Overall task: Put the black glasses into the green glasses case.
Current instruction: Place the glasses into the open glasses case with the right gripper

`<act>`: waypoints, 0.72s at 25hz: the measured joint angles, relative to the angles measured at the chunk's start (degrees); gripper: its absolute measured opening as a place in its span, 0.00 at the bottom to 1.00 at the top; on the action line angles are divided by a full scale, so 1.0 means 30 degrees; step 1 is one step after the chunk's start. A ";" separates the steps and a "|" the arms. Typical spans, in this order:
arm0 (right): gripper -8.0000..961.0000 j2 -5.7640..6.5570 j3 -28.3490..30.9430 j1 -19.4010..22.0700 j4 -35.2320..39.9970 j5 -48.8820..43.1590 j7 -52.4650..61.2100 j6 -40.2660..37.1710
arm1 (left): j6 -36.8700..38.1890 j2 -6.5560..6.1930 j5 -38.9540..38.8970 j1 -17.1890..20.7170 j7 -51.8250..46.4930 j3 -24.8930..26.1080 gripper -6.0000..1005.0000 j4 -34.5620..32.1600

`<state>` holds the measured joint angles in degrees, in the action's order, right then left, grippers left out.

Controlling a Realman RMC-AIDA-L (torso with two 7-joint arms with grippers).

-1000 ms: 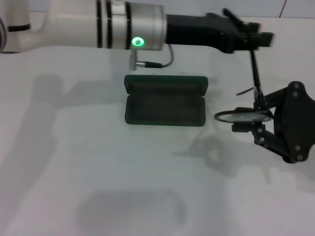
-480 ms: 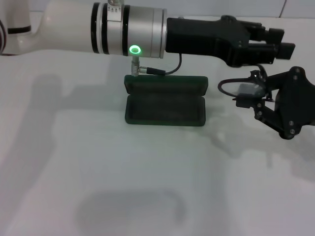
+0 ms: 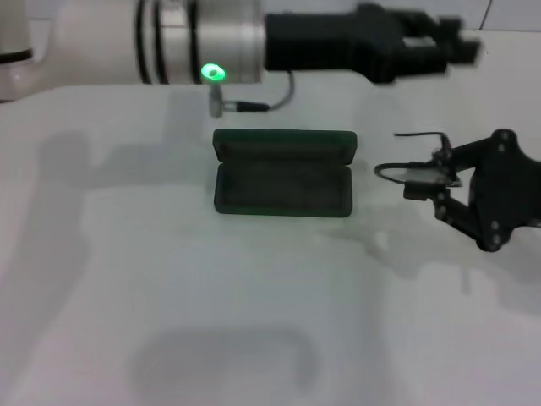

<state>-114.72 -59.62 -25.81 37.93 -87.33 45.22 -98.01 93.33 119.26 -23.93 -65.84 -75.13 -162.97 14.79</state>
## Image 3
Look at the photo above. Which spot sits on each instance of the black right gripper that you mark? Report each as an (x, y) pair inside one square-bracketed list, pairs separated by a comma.
[(503, 194)]

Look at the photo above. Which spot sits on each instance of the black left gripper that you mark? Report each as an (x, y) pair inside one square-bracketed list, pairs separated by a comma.
[(338, 42)]

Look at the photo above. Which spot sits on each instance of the black glasses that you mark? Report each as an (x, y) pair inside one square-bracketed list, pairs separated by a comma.
[(422, 174)]

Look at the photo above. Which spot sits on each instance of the green glasses case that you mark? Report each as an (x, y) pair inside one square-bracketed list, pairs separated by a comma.
[(283, 190)]

